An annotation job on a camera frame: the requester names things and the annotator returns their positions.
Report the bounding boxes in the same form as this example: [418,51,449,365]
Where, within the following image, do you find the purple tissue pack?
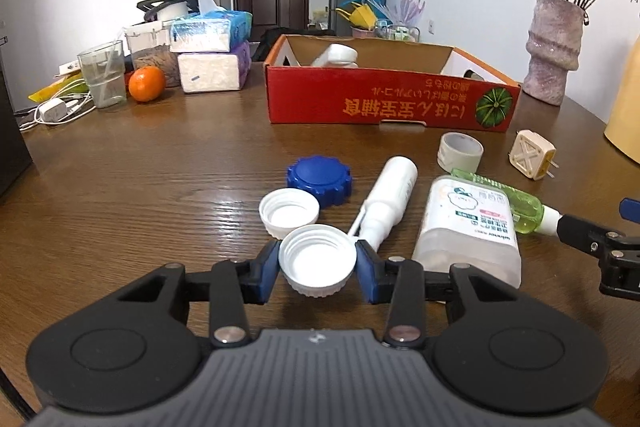
[178,41,252,93]

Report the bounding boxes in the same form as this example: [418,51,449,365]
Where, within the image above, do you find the small white bottle cap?
[258,187,320,239]

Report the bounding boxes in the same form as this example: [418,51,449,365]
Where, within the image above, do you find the green transparent spray bottle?
[450,167,564,238]

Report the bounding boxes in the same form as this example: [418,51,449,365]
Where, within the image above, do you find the orange fruit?
[128,66,166,103]

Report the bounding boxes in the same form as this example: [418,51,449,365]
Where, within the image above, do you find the white tape roll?
[436,132,484,173]

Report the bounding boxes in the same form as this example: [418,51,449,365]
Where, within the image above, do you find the red cardboard box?
[264,35,521,132]

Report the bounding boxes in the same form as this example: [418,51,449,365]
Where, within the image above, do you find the clear food container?
[125,20,180,88]

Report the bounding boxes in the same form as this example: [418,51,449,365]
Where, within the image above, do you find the large white bottle cap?
[279,225,357,298]

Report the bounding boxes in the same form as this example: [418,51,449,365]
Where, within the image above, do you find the blue scalloped lid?
[286,155,352,209]

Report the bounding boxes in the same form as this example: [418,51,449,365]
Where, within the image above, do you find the yellow rounded object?
[604,38,640,164]

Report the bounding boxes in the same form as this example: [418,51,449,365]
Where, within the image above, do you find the white charger with cables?
[18,78,96,132]

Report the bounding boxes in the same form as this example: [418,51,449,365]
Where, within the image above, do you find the blue tissue pack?
[170,10,253,53]

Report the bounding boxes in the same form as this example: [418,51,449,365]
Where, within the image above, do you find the white spray tube bottle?
[348,156,418,251]

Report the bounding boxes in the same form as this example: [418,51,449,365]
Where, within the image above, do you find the metal trolley with bottles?
[374,20,420,42]

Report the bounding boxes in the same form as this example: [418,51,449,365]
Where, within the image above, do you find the pink textured vase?
[522,0,585,106]

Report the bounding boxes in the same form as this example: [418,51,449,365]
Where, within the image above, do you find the white bottle in box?
[311,43,358,67]

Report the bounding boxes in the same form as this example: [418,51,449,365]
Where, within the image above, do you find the white labelled bottle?
[412,176,522,288]

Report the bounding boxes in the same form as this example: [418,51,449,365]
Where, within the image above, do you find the clear plastic cup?
[77,40,127,109]

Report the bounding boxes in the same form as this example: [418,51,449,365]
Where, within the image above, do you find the cream square plug adapter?
[509,130,556,181]

